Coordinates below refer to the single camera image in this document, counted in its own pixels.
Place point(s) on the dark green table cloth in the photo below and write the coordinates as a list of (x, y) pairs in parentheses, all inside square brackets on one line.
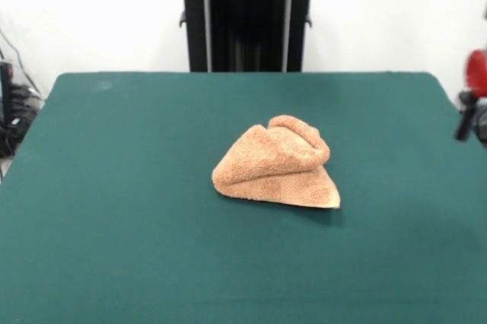
[(114, 194)]

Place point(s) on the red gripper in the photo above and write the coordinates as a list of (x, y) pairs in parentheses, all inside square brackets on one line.
[(478, 73)]

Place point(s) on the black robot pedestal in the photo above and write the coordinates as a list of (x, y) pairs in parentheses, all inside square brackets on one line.
[(247, 20)]

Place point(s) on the tan terry cloth towel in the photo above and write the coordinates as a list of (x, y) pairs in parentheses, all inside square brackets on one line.
[(266, 164)]

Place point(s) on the black plug bundle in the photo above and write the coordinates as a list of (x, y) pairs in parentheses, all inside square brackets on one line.
[(24, 97)]

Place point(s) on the black upright device, red light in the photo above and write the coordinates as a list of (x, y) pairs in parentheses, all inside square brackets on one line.
[(6, 111)]

